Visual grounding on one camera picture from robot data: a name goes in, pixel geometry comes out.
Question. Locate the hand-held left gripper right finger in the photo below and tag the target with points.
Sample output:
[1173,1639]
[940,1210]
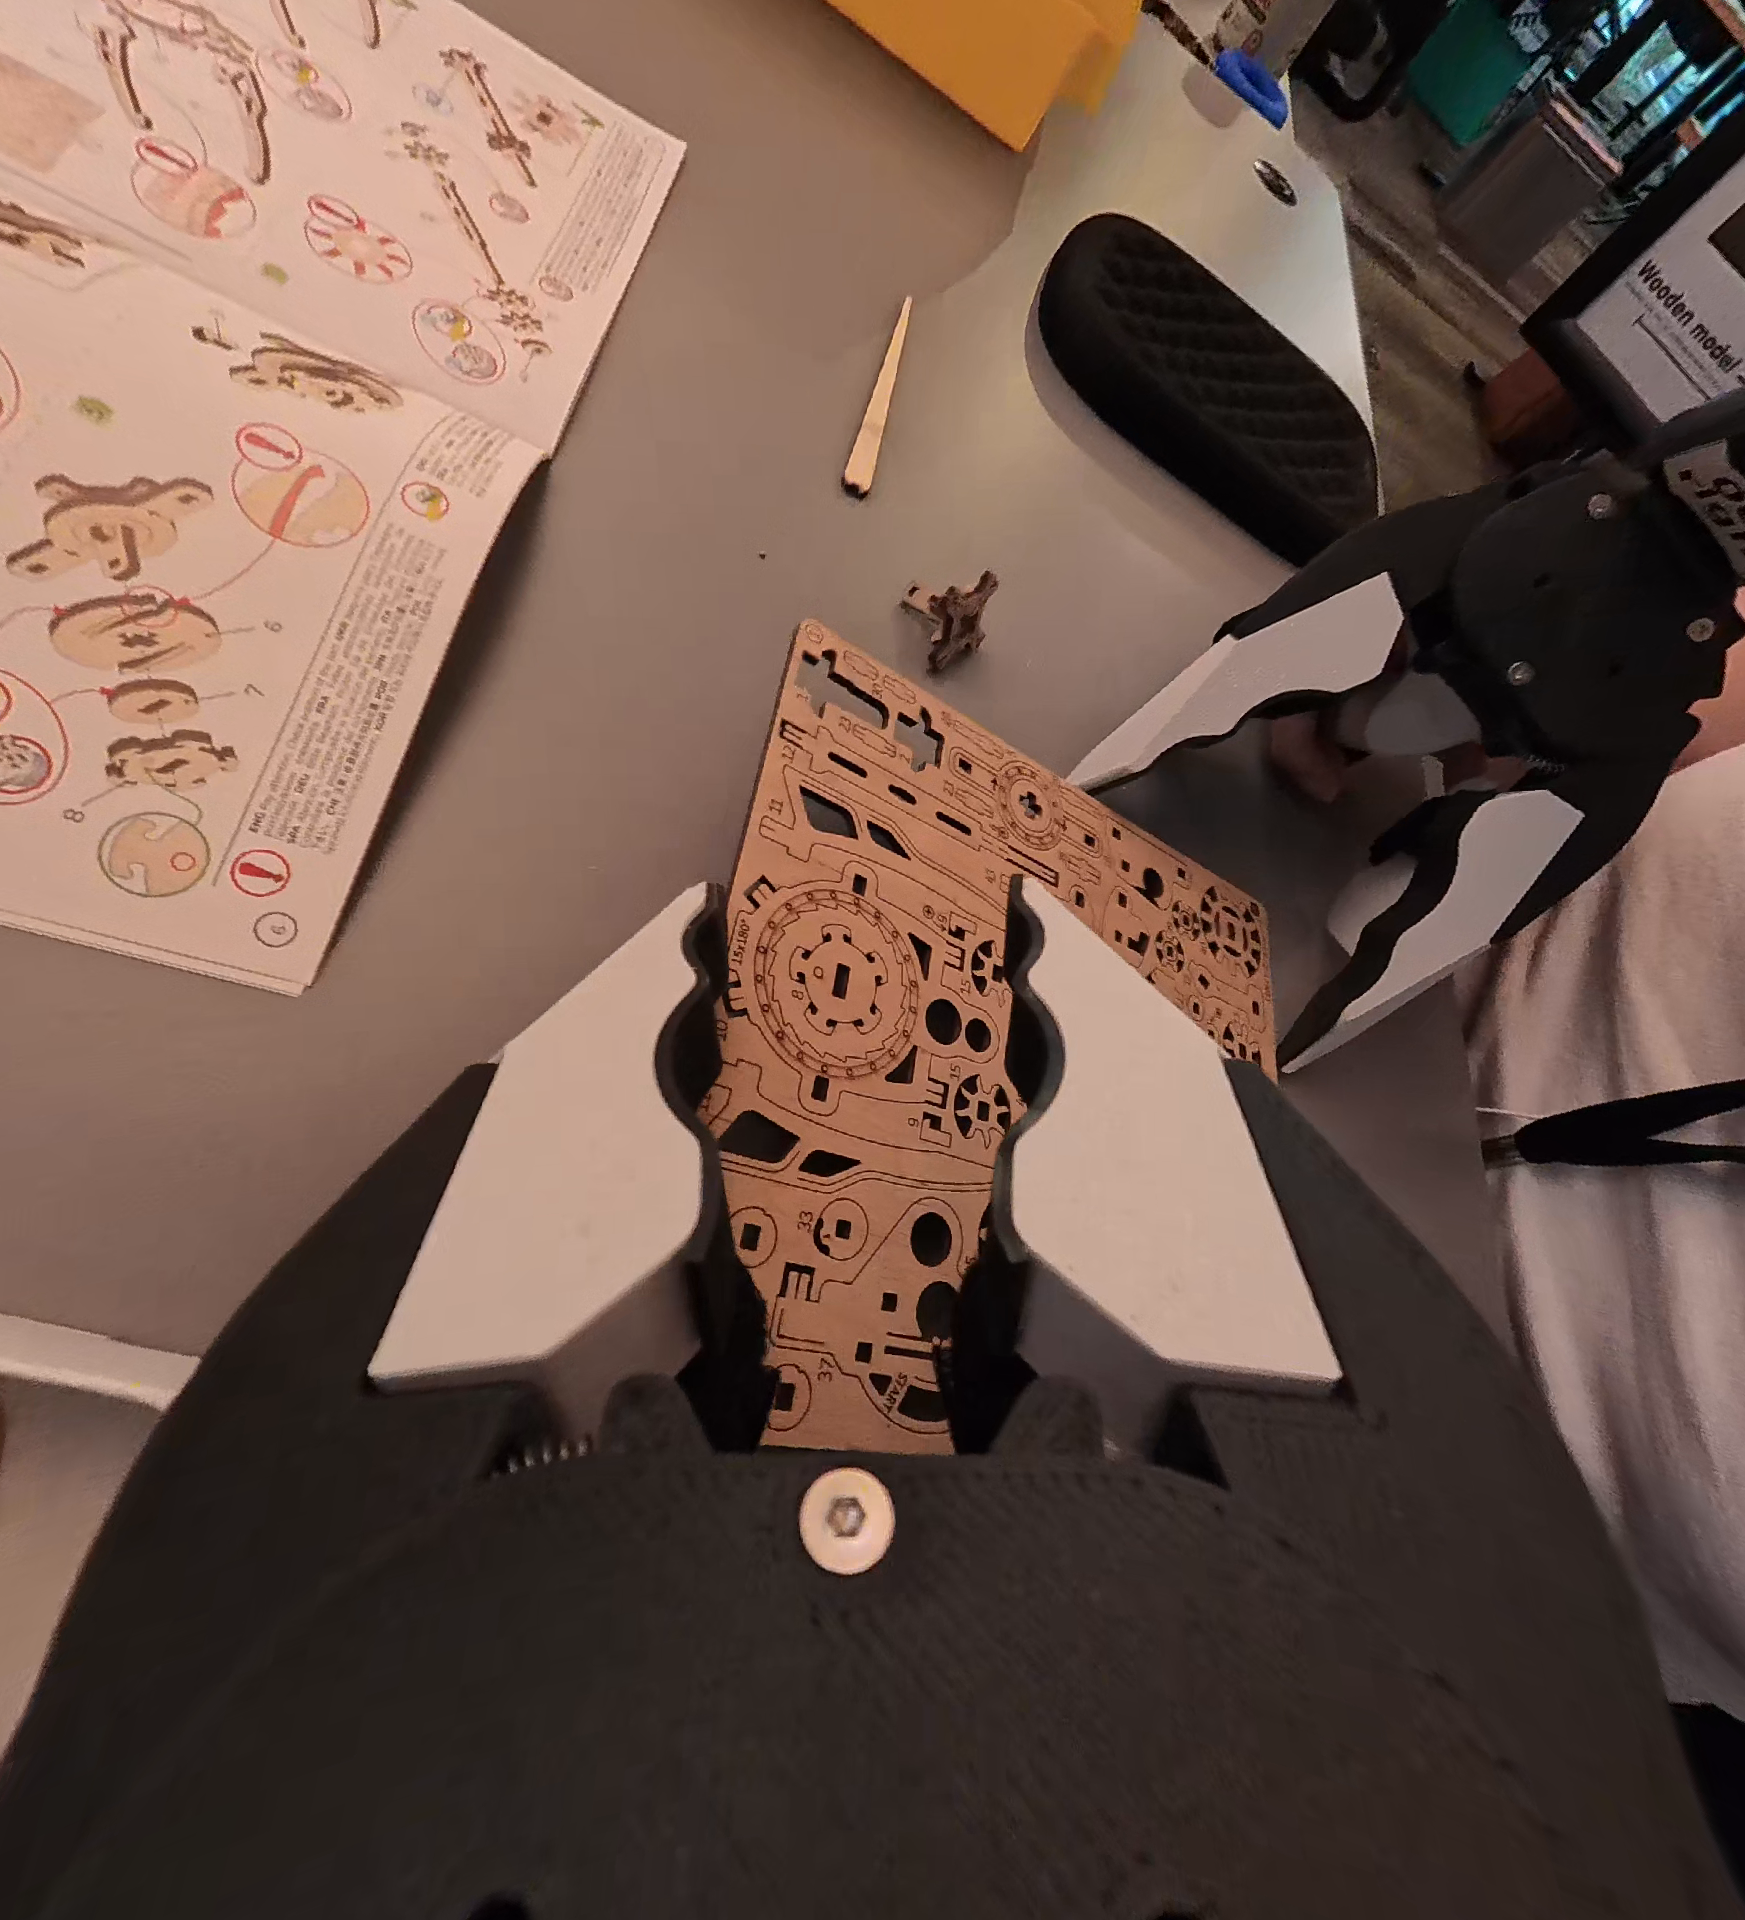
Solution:
[1156,1201]

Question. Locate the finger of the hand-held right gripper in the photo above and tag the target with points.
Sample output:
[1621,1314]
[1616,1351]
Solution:
[1459,881]
[1262,667]

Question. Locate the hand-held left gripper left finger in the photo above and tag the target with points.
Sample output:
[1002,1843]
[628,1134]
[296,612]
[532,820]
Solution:
[559,1183]

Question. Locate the laser-cut plywood parts sheet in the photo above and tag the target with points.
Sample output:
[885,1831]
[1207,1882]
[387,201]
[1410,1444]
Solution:
[870,840]

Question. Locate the person's right hand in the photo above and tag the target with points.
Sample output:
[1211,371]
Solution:
[1312,760]

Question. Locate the black quilted cushion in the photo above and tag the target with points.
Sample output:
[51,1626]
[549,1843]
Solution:
[1218,390]

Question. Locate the framed fiducial marker poster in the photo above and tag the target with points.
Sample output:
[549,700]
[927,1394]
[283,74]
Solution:
[1684,284]

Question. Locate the thin wooden stick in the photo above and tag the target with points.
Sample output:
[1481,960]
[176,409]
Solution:
[880,405]

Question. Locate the person's white shirt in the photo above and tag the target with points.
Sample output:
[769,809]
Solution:
[1667,1349]

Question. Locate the white cardboard box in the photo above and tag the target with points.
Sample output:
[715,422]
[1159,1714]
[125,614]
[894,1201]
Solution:
[62,1349]

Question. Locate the teal storage bin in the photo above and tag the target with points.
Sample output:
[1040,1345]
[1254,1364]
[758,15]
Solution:
[1475,70]

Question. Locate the small blue plastic object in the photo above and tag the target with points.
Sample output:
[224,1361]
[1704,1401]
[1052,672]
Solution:
[1254,82]

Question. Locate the stacked yellow plastic bins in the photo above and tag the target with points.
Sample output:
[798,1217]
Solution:
[994,62]

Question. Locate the assembly instruction booklet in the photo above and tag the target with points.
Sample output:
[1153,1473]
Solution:
[286,374]

